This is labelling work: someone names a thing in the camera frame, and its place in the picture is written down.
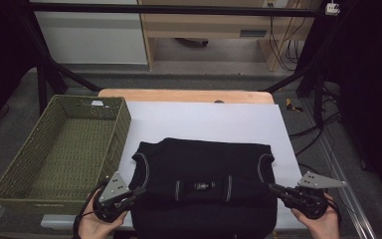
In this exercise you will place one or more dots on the small white camera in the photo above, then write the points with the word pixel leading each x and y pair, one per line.
pixel 332 9

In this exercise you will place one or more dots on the wooden shelf frame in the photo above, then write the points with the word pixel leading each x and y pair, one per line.
pixel 205 25

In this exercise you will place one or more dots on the black metal frame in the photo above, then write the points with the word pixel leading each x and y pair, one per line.
pixel 179 9

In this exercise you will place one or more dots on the white foam board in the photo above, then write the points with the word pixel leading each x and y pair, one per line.
pixel 212 122

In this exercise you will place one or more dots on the black knit sweater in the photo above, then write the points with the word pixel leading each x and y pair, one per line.
pixel 195 159

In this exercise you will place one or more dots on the white cabinet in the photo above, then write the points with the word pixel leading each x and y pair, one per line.
pixel 93 40

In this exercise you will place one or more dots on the green woven basket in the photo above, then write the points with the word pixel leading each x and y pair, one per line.
pixel 63 149

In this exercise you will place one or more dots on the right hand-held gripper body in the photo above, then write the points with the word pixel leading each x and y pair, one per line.
pixel 311 199

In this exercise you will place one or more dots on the person's left hand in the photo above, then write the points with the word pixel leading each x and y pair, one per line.
pixel 93 229

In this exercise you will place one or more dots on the person's right hand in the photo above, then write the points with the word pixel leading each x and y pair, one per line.
pixel 321 229

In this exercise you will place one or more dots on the black curtain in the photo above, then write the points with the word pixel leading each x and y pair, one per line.
pixel 0 49
pixel 371 83

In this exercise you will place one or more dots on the yellow and black tape piece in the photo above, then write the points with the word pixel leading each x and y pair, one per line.
pixel 292 107

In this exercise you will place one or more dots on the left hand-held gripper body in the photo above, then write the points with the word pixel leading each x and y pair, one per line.
pixel 112 199

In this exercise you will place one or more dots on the light wooden table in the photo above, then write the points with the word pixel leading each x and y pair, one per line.
pixel 179 96

